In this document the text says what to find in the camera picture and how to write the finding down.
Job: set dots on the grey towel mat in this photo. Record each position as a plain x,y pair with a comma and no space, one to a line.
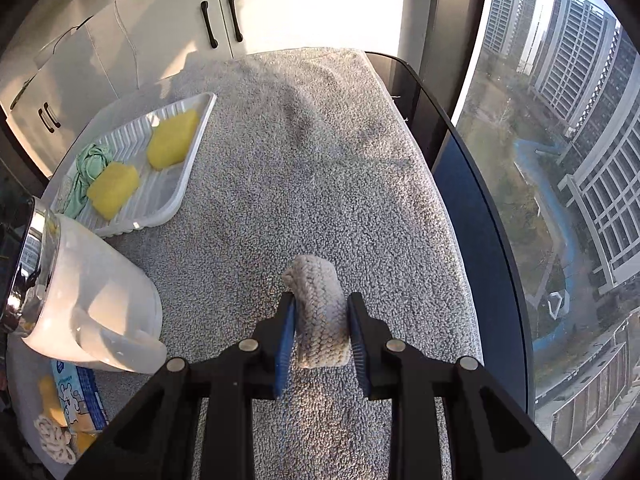
310,160

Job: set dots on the green scrunchie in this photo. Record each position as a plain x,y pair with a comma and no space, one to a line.
92,160

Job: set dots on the white lidded mug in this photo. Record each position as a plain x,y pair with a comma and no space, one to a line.
95,285

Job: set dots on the tan gourd-shaped makeup sponge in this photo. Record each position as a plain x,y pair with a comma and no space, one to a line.
50,400

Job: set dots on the group of apartment buildings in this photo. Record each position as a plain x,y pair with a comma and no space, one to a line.
575,50

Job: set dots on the yellow rectangular sponge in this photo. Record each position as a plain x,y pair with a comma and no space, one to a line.
112,190
172,140

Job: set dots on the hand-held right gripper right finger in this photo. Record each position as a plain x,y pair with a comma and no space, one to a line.
357,345

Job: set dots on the white lower cabinet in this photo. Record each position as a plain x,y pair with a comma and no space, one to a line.
300,10

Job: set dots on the blue tissue pack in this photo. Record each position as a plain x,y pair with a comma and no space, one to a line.
82,395

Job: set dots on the black window frame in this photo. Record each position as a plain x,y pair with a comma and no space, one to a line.
450,20

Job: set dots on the yellow egg-shaped makeup sponge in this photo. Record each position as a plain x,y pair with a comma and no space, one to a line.
85,442

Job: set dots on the beige knit cloth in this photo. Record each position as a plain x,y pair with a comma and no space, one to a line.
317,310

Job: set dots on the white plastic tray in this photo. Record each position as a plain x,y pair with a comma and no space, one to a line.
145,200

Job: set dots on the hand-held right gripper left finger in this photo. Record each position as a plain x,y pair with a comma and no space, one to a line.
285,350

